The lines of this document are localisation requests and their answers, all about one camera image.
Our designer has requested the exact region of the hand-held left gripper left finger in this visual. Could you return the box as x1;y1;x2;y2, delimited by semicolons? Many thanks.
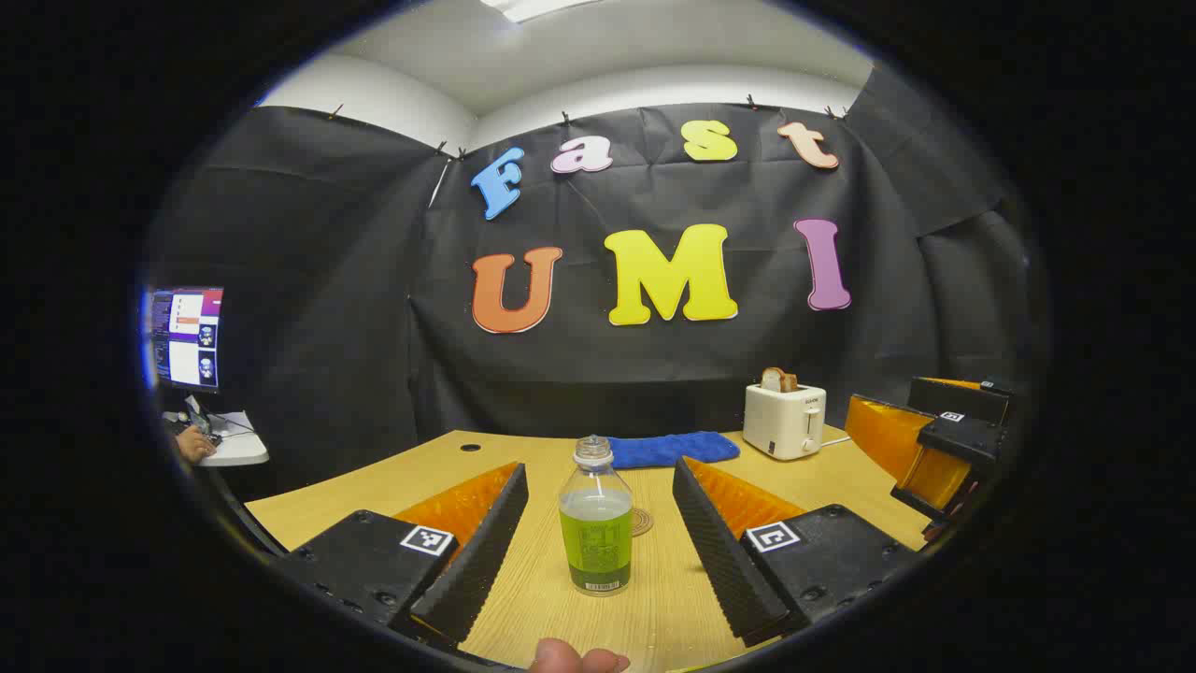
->
277;462;530;648

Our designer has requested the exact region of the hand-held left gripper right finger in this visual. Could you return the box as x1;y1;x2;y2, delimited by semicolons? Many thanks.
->
673;456;921;648

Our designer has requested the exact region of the green label water bottle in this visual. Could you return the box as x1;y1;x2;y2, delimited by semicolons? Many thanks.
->
559;436;634;596

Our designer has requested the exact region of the white toaster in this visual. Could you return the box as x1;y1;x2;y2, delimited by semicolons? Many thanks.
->
743;381;828;462

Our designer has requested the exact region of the blue towel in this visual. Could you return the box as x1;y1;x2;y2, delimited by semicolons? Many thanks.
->
605;431;741;470

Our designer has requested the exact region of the black backdrop cloth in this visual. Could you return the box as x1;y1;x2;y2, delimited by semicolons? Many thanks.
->
149;70;1038;506

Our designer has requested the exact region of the white side desk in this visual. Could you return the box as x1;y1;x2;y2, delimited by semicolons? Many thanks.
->
192;409;270;468

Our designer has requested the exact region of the computer monitor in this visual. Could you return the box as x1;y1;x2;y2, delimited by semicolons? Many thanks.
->
145;287;225;391

